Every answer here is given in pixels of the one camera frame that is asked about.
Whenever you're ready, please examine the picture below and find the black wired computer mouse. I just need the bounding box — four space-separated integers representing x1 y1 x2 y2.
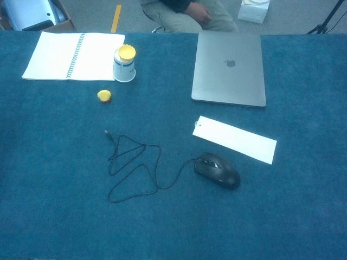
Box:
104 130 241 204

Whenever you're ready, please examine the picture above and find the white paper tag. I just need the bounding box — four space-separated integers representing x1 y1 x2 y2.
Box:
192 115 278 165

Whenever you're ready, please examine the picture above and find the grey closed laptop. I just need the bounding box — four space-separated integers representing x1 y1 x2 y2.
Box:
191 30 267 108

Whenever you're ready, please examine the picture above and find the yellow ridged bottle cap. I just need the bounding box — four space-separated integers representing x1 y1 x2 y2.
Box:
97 89 112 103
118 44 137 61

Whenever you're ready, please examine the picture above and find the white paper cup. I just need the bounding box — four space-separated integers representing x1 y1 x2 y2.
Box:
112 50 136 82

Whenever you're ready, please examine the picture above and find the blue table cloth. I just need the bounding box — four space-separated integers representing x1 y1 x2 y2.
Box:
0 30 347 260

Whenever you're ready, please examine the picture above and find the seated person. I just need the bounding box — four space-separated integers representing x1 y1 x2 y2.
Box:
140 0 239 34

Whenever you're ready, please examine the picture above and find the yellow floor tape strip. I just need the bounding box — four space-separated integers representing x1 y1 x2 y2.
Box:
110 4 123 34

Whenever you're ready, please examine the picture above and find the white spiral notebook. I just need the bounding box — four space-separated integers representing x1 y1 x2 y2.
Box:
21 31 126 82

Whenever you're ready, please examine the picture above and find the white box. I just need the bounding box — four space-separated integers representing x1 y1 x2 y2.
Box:
237 0 271 24

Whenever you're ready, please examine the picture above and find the cardboard box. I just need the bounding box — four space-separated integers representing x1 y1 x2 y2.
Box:
0 0 78 32

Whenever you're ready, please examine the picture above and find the black tripod stand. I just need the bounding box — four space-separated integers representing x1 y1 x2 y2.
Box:
306 0 347 35

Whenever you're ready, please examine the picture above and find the silver device in box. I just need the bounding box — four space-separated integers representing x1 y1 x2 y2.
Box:
1 0 63 31

